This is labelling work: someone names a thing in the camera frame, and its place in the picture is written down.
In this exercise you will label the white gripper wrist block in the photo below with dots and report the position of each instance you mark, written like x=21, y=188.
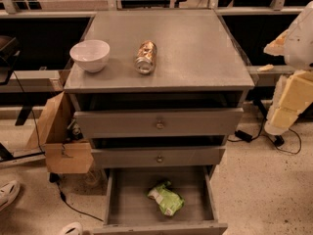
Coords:
x=300, y=46

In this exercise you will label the green rice chip bag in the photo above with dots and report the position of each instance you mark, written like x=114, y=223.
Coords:
x=168, y=202

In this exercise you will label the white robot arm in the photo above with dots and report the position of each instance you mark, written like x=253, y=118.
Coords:
x=293, y=94

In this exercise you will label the top grey drawer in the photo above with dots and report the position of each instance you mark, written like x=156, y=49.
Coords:
x=155, y=123

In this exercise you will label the grey drawer cabinet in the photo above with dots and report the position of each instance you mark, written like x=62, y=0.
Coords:
x=197, y=67

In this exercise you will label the middle grey drawer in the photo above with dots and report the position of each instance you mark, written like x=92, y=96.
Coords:
x=161, y=156

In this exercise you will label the bottom open grey drawer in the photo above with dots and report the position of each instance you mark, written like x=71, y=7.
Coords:
x=129, y=210

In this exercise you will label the white shoe bottom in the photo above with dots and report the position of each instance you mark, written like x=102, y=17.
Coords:
x=74, y=228

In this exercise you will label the white shoe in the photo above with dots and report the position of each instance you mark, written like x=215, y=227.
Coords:
x=74, y=228
x=8, y=193

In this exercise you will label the yellow foam scrap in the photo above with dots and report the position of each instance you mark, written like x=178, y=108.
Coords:
x=265, y=68

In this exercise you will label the black table leg right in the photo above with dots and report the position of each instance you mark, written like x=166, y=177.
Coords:
x=279, y=141

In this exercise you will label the black power adapter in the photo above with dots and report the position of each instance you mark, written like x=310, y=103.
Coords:
x=243, y=136

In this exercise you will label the gold drink can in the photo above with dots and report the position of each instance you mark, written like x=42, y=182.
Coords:
x=146, y=58

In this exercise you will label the white ceramic bowl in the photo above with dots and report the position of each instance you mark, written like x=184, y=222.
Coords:
x=91, y=55

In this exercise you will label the brown cardboard box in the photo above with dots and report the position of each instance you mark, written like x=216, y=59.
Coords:
x=51, y=134

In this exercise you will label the white shoe left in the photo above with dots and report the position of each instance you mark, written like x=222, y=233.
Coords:
x=8, y=193

